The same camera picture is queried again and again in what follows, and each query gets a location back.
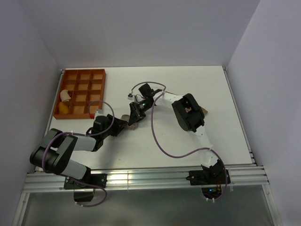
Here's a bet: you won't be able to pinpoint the rolled yellow sock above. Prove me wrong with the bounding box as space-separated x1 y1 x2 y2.
58 102 69 115

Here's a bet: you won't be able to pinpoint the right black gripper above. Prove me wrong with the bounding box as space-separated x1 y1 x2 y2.
129 101 153 127

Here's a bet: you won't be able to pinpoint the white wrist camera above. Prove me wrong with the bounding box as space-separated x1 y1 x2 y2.
127 92 134 99
89 109 102 119

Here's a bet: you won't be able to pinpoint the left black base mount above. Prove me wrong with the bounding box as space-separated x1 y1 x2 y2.
63 173 107 190

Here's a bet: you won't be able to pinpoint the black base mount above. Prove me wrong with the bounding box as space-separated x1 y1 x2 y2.
63 173 107 190
186 170 231 186

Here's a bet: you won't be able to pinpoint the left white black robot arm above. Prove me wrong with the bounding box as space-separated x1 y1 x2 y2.
30 114 129 188

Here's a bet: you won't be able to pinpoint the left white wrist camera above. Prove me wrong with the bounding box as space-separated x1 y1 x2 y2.
89 109 102 119

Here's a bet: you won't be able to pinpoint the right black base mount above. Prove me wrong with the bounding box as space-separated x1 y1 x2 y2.
186 170 231 186

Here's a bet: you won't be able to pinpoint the orange compartment tray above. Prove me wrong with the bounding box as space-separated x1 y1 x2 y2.
53 69 106 120

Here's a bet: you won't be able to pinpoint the aluminium frame rail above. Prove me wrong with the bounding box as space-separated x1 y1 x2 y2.
22 165 269 193

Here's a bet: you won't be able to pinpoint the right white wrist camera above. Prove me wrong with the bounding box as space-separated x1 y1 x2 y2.
127 92 134 99

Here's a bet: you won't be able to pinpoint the grey sock red stripes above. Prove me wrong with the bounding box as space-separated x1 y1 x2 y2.
120 114 139 131

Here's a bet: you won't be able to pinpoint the tan argyle sock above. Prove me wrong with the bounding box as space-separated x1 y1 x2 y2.
201 107 208 115

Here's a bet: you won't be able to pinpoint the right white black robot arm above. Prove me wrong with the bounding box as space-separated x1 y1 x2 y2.
127 81 225 184

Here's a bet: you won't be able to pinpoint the rolled beige sock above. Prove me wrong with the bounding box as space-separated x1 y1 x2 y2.
60 89 71 102

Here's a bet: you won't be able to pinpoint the black box under rail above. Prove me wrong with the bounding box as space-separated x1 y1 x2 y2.
73 191 95 203

